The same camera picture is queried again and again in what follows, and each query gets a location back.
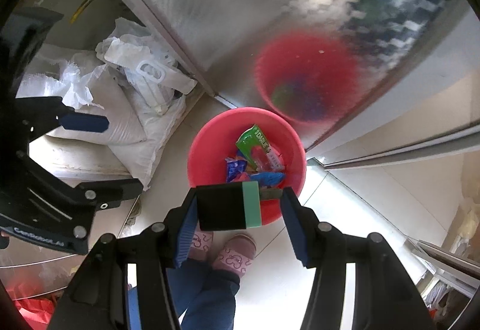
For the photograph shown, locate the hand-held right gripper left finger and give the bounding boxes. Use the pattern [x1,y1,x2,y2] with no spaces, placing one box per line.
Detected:
[47,197,199,330]

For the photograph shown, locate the person's blue trousers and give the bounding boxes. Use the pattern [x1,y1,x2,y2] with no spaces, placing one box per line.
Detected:
[127,259,241,330]

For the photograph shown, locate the green white toothbrush package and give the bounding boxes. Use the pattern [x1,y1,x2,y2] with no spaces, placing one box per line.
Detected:
[235,123,284,172]

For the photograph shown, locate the red plastic basin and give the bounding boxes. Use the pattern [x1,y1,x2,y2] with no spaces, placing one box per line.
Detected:
[187,107,307,226]

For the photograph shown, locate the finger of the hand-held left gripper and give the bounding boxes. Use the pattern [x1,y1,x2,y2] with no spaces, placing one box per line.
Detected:
[56,105,110,135]
[74,179,145,211]

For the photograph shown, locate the pink slipper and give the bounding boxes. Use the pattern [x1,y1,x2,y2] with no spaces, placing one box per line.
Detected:
[212,234,257,280]
[185,230,214,263]

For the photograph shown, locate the black green small box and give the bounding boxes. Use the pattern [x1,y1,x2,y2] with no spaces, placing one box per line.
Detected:
[196,181,261,231]

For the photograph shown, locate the red plastic bag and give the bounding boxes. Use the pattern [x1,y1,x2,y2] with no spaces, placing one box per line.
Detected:
[0,270,61,330]

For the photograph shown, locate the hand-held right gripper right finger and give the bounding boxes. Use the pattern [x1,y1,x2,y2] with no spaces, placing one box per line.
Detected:
[281,187,437,330]

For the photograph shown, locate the yellow gas hose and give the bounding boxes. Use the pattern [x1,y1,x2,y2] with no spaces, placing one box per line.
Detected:
[71,0,109,25]

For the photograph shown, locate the white woven sack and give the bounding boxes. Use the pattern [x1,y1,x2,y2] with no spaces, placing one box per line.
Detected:
[17,47,188,192]

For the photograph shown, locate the metal cabinet door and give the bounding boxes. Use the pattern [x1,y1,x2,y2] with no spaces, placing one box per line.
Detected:
[75,0,480,165]

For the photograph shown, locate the pink blue plastic wrapper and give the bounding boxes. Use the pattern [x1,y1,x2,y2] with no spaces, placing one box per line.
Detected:
[240,170,286,189]

